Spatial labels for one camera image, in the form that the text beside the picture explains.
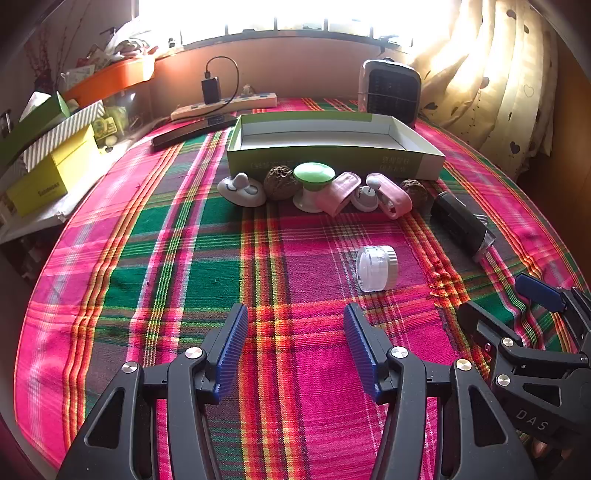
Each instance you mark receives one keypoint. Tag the white round adhesive hook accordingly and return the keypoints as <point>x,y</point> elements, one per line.
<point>367,198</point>

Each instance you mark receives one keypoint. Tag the plaid tablecloth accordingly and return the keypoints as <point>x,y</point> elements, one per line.
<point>184,258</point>

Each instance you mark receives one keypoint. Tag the green white cardboard box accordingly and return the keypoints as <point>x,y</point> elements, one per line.
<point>323,159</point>

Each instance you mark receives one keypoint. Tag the red flower branches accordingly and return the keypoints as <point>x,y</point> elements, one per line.
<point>41,60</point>

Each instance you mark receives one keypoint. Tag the black smartphone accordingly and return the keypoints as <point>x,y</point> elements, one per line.
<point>189,131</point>

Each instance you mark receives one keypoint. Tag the white round panda gadget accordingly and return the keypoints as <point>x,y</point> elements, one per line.
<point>240,189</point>

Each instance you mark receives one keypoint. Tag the pink oblong case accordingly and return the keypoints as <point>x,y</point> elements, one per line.
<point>392,196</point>
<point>339,191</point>

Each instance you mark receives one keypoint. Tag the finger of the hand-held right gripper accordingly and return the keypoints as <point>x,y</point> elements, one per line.
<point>480,325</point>
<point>540,291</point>

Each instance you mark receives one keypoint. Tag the cream heart print curtain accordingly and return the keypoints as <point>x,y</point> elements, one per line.
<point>498,83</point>

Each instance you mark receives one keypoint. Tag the striped cardboard box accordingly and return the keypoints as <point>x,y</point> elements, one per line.
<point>60,136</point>

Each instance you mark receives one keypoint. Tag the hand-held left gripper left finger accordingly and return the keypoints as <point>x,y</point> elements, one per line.
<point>233,350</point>

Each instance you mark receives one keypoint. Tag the green yellow tag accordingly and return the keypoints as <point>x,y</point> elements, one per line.
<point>104,125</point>

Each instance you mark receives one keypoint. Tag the green white mushroom knob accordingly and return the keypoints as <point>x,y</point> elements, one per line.
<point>314,173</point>

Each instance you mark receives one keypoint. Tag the black window clamp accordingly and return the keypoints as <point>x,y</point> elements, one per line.
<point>388,46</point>

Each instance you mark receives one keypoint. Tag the white crumpled bag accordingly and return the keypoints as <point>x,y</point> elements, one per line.
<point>129,44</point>

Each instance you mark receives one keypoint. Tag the small white plug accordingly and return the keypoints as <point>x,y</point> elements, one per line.
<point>248,91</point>

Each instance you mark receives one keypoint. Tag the black charger block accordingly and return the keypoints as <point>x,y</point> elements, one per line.
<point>211,91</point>

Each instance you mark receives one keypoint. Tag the brown walnut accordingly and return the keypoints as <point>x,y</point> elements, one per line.
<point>281,182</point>
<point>414,191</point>

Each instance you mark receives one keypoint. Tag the clear plastic container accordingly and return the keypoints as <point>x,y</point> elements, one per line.
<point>134,104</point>

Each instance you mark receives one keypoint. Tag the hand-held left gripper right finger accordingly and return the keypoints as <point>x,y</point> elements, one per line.
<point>362,350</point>

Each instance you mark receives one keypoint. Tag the yellow cardboard box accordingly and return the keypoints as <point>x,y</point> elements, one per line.
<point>51,182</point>

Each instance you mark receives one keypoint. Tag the grey black fan heater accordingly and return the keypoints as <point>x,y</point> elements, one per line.
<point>392,92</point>

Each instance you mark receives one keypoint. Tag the black handheld device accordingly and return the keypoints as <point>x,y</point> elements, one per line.
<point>457,221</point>

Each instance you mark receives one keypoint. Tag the beige power strip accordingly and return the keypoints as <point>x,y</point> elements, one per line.
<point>231,105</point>

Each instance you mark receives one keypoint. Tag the white round ribbed container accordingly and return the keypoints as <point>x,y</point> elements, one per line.
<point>376,268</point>

